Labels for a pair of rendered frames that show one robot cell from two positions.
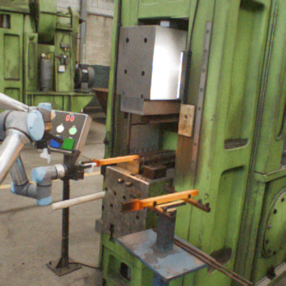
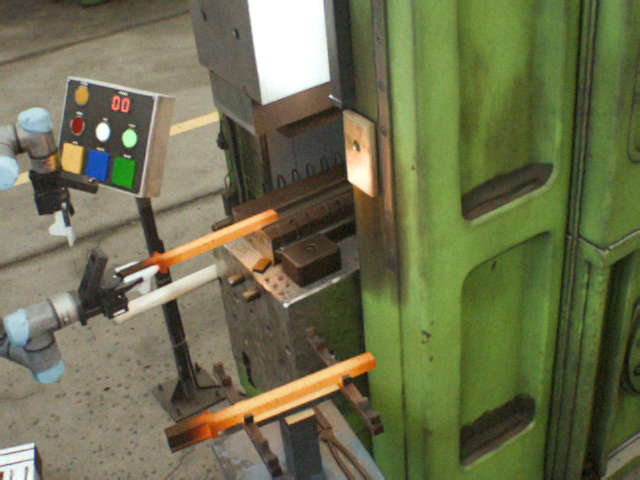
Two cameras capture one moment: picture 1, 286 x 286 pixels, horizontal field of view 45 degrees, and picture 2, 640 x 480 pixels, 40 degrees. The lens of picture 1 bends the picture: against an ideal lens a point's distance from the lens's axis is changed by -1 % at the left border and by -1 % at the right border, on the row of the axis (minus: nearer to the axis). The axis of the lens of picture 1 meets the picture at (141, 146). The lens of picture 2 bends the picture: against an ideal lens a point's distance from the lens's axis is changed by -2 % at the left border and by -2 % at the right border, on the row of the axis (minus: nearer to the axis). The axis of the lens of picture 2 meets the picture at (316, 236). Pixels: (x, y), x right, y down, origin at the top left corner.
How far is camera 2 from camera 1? 0.93 m
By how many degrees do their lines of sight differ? 26
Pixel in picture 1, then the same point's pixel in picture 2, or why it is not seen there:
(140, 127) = not seen: hidden behind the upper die
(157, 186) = (314, 301)
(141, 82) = (237, 56)
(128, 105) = (226, 101)
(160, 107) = (308, 99)
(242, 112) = (531, 98)
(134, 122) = not seen: hidden behind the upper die
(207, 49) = not seen: outside the picture
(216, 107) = (418, 142)
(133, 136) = (277, 140)
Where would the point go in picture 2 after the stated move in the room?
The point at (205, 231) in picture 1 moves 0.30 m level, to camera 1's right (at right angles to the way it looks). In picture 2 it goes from (437, 401) to (566, 410)
